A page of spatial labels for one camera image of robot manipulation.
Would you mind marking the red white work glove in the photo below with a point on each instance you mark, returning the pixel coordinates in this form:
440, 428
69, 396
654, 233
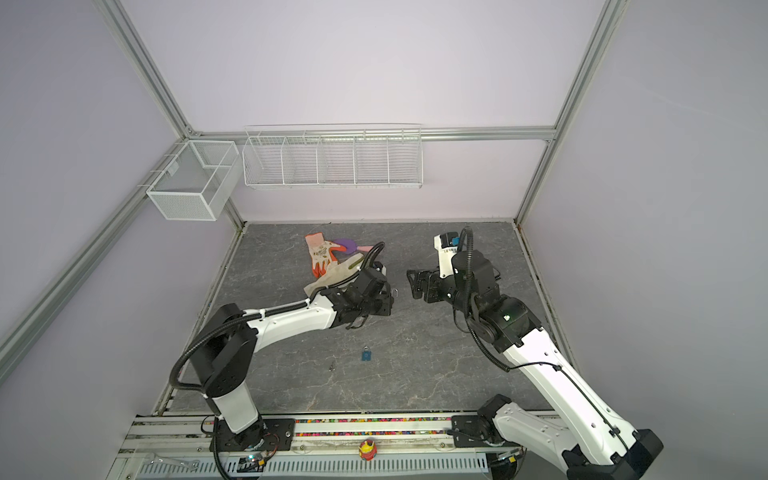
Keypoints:
322, 253

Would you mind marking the purple trowel pink handle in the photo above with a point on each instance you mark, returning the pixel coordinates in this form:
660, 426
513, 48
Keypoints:
348, 246

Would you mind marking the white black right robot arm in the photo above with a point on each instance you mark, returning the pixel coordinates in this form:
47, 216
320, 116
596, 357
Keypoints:
589, 440

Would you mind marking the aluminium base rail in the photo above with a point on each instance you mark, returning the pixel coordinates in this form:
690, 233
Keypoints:
446, 444

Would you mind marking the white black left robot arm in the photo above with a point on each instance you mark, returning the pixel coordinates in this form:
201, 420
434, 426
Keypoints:
217, 362

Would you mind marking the cream green work glove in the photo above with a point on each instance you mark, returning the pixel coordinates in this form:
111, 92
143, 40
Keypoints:
337, 273

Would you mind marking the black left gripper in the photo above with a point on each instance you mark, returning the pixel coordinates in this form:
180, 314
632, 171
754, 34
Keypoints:
387, 300

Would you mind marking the long white wire basket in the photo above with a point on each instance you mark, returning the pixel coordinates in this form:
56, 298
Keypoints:
362, 155

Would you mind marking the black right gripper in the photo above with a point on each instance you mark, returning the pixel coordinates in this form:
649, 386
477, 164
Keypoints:
421, 285

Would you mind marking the red emergency stop button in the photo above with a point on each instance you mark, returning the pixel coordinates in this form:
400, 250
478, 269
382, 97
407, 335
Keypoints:
367, 449

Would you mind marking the small white mesh basket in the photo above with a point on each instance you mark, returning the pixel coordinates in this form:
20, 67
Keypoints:
198, 181

